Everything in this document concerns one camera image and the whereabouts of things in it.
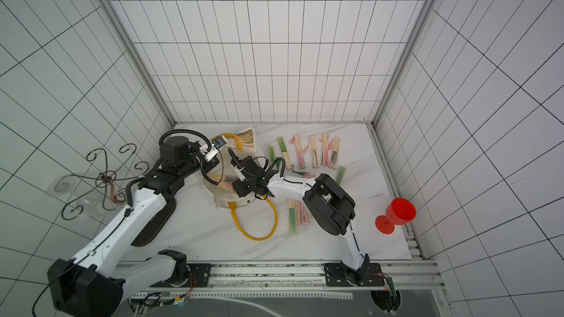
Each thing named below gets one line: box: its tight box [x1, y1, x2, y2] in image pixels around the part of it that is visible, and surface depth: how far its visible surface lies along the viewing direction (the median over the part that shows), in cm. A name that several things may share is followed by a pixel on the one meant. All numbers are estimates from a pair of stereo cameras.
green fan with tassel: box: [334, 165, 346, 186], surface depth 102 cm
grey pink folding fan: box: [331, 135, 341, 169], surface depth 109 cm
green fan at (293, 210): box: [287, 197, 299, 235], surface depth 87 cm
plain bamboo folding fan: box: [309, 135, 319, 169], surface depth 109 cm
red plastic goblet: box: [375, 197, 417, 235], surface depth 75 cm
